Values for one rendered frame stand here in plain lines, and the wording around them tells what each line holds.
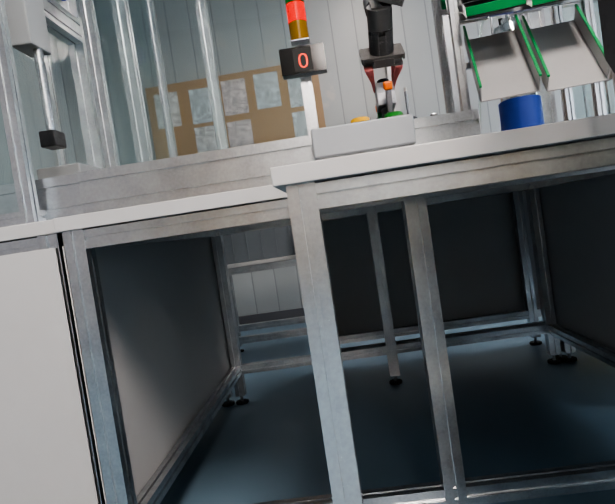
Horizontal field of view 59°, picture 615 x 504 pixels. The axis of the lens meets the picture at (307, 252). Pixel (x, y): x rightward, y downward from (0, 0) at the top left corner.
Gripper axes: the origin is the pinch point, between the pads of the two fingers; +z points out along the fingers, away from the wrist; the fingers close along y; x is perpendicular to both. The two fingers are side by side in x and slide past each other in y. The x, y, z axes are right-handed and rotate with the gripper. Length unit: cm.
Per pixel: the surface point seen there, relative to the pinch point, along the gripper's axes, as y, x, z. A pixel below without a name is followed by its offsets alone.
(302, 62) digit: 19.3, -13.8, -3.7
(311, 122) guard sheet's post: 19.3, -8.0, 11.0
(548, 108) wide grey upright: -80, -86, 64
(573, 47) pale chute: -46.3, -1.5, -1.9
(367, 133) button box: 7.2, 29.2, -5.0
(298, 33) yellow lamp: 19.3, -18.8, -9.5
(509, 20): -58, -82, 22
